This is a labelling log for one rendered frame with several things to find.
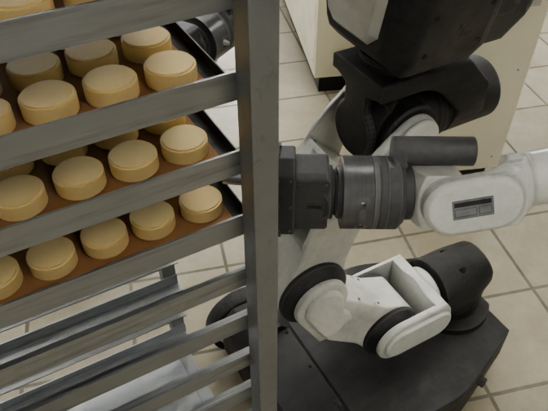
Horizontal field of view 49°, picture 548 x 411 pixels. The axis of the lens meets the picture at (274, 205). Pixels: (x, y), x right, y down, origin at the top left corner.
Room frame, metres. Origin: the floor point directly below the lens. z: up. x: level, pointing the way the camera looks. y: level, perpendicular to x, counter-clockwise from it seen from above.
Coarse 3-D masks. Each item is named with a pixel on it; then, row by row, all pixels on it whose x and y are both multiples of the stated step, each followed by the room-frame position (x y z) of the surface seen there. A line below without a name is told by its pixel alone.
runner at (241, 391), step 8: (240, 384) 0.50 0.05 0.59; (248, 384) 0.50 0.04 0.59; (224, 392) 0.49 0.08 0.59; (232, 392) 0.49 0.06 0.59; (240, 392) 0.47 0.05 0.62; (248, 392) 0.48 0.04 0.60; (208, 400) 0.48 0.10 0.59; (216, 400) 0.48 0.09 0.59; (224, 400) 0.46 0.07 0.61; (232, 400) 0.47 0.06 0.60; (240, 400) 0.47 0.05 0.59; (192, 408) 0.46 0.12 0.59; (200, 408) 0.46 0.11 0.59; (208, 408) 0.45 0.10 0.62; (216, 408) 0.45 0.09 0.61; (224, 408) 0.46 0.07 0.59
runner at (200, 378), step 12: (228, 360) 0.49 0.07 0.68; (240, 360) 0.48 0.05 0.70; (192, 372) 0.47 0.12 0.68; (204, 372) 0.47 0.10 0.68; (216, 372) 0.46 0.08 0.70; (228, 372) 0.47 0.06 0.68; (168, 384) 0.45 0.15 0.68; (180, 384) 0.43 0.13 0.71; (192, 384) 0.44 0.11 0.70; (204, 384) 0.45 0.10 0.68; (144, 396) 0.43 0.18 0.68; (156, 396) 0.42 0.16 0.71; (168, 396) 0.42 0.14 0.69; (180, 396) 0.43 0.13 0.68; (120, 408) 0.41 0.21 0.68; (132, 408) 0.40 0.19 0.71; (144, 408) 0.41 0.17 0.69; (156, 408) 0.41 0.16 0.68
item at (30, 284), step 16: (176, 208) 0.52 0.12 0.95; (224, 208) 0.52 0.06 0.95; (128, 224) 0.49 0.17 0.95; (176, 224) 0.49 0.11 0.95; (192, 224) 0.49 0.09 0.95; (208, 224) 0.49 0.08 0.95; (80, 240) 0.47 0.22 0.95; (144, 240) 0.47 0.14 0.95; (160, 240) 0.47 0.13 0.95; (16, 256) 0.44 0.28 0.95; (80, 256) 0.44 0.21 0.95; (80, 272) 0.42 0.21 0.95; (32, 288) 0.40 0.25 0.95
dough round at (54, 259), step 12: (60, 240) 0.45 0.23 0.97; (36, 252) 0.43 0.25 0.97; (48, 252) 0.43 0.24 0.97; (60, 252) 0.43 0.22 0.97; (72, 252) 0.43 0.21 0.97; (36, 264) 0.41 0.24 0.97; (48, 264) 0.41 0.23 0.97; (60, 264) 0.42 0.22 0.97; (72, 264) 0.42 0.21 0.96; (36, 276) 0.41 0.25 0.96; (48, 276) 0.41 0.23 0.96; (60, 276) 0.41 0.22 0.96
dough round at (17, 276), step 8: (8, 256) 0.43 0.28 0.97; (0, 264) 0.41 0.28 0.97; (8, 264) 0.41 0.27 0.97; (16, 264) 0.42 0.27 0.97; (0, 272) 0.40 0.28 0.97; (8, 272) 0.40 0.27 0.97; (16, 272) 0.40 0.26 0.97; (0, 280) 0.39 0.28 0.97; (8, 280) 0.39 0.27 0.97; (16, 280) 0.40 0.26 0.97; (0, 288) 0.38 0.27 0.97; (8, 288) 0.39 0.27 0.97; (16, 288) 0.39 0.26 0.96; (0, 296) 0.38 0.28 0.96; (8, 296) 0.39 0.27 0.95
